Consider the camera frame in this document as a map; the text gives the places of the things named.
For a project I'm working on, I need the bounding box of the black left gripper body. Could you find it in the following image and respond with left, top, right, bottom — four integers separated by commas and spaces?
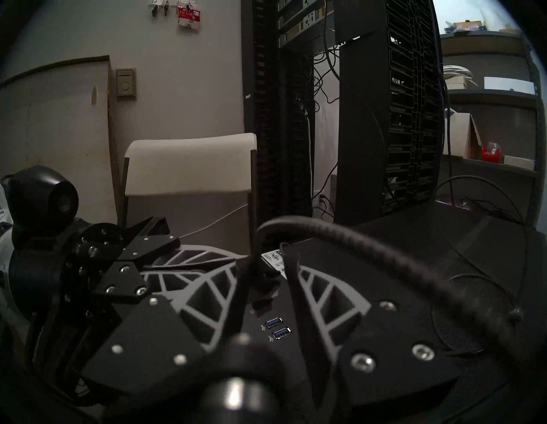
9, 216, 181, 385

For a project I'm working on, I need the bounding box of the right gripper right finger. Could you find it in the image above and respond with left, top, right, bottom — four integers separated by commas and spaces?
285, 253, 372, 355

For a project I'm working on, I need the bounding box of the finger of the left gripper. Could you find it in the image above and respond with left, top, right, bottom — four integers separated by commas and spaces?
139, 244, 240, 292

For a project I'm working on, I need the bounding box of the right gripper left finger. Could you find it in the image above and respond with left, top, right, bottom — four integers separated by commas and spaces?
171, 259, 250, 353

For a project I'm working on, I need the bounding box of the black USB cable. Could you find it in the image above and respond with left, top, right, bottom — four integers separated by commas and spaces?
252, 174, 535, 368

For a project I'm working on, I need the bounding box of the black workstation tower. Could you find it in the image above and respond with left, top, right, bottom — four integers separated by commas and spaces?
239, 201, 547, 424

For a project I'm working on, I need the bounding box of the cream folding chair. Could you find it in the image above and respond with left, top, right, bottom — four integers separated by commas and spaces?
119, 132, 259, 261

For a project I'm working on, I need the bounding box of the beige door panel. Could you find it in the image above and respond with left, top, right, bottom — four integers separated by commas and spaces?
0, 56, 122, 227

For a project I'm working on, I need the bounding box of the black server rack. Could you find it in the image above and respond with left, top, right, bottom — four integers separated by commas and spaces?
241, 0, 446, 242

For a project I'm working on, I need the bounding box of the open cardboard box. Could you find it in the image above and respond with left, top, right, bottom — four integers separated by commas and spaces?
442, 109, 483, 161

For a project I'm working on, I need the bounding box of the red key tag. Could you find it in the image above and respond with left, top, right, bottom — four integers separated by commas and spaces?
177, 4, 201, 30

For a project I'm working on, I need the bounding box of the flat tan box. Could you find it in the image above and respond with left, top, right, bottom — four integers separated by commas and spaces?
503, 155, 535, 171

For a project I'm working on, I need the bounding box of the gold faced rack server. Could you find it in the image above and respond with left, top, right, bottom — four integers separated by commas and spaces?
279, 11, 334, 43

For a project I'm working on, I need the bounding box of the black Dell rack server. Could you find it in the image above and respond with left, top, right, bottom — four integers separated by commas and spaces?
278, 0, 327, 20

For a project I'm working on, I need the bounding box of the flat white box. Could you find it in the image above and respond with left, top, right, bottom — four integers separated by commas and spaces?
484, 76, 537, 95

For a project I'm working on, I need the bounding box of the grey metal shelf unit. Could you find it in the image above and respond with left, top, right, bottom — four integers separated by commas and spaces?
438, 30, 547, 233

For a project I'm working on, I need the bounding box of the large cardboard box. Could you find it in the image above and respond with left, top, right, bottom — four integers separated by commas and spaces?
444, 19, 483, 32

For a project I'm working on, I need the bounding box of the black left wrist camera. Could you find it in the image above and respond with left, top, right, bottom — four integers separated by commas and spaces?
3, 166, 80, 246

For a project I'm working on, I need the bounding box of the beige wall plate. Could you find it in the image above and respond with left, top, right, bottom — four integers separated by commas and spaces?
115, 68, 137, 100

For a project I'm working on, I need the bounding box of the white cable coil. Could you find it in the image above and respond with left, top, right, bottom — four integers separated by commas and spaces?
442, 64, 475, 80

